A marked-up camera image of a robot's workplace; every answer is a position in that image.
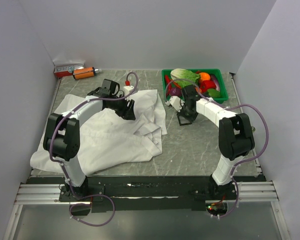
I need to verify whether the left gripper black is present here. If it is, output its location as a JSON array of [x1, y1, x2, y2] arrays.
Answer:
[[108, 93, 136, 121]]

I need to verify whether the white garment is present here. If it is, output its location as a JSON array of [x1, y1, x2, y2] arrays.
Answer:
[[29, 88, 169, 176]]

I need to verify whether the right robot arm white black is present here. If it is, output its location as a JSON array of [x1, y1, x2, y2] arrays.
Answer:
[[175, 85, 255, 200]]

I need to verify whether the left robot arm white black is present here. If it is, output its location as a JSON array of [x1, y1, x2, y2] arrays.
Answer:
[[43, 79, 137, 201]]

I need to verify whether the toy purple onion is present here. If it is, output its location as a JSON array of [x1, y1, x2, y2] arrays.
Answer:
[[168, 87, 182, 97]]

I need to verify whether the toy green bell pepper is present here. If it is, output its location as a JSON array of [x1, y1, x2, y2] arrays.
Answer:
[[203, 88, 222, 99]]

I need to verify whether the toy red bell pepper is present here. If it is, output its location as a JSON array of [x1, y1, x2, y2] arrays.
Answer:
[[199, 80, 217, 93]]

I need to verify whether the toy red chili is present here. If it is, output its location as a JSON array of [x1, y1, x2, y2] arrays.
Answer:
[[164, 75, 171, 97]]

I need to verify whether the green plastic basket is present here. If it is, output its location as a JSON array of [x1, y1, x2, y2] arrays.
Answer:
[[161, 68, 228, 104]]

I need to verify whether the toy orange fruit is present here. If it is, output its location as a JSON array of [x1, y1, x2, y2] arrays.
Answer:
[[198, 72, 211, 83]]

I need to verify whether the toy cabbage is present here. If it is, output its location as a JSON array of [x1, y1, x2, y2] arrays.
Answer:
[[170, 68, 200, 88]]

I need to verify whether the toy purple eggplant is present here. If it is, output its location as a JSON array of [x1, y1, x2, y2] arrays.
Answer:
[[210, 74, 220, 91]]

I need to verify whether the orange cylinder tool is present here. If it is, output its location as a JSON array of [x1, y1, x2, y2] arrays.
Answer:
[[72, 67, 101, 80]]

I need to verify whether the red white carton box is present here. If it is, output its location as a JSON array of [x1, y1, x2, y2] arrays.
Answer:
[[53, 60, 85, 78]]

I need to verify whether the small black frame stand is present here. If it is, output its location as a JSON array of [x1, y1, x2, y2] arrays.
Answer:
[[177, 113, 198, 126]]

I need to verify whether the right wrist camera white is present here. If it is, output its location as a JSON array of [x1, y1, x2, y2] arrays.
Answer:
[[165, 96, 185, 112]]

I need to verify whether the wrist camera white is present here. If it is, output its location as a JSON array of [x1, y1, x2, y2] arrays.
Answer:
[[165, 96, 185, 112], [122, 80, 138, 97]]

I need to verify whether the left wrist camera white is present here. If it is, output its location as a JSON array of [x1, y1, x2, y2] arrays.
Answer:
[[122, 80, 138, 97]]

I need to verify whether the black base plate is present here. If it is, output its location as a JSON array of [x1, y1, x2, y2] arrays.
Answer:
[[25, 175, 266, 216]]

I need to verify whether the aluminium rail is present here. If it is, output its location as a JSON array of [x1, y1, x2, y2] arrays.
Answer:
[[14, 181, 279, 205]]

